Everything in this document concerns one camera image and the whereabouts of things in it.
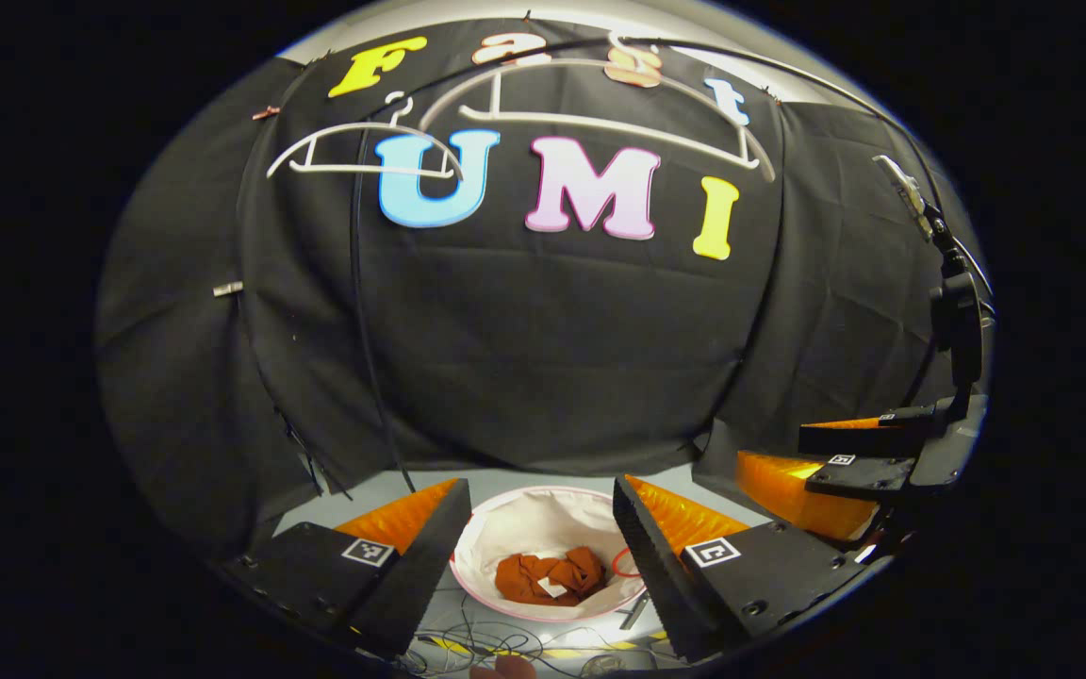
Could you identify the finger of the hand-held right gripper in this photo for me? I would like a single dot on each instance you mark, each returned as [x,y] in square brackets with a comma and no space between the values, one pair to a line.
[863,438]
[788,495]

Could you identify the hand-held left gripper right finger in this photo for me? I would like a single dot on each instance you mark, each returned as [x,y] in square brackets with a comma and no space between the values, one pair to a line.
[647,556]

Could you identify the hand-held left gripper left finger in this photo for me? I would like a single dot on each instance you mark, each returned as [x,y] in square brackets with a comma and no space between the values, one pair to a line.
[430,556]

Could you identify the white pink-rimmed laundry hamper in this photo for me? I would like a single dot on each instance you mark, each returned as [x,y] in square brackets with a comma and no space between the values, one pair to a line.
[543,519]

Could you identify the white plastic hanger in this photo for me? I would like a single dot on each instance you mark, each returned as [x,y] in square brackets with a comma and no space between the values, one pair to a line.
[354,127]
[600,125]

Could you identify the silver backdrop clip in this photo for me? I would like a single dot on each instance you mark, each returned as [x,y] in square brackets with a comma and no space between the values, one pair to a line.
[228,288]

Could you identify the pink backdrop clip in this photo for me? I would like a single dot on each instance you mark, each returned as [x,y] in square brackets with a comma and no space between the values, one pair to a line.
[267,112]

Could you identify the black clothes rail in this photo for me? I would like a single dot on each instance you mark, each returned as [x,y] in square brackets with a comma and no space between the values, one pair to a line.
[361,311]

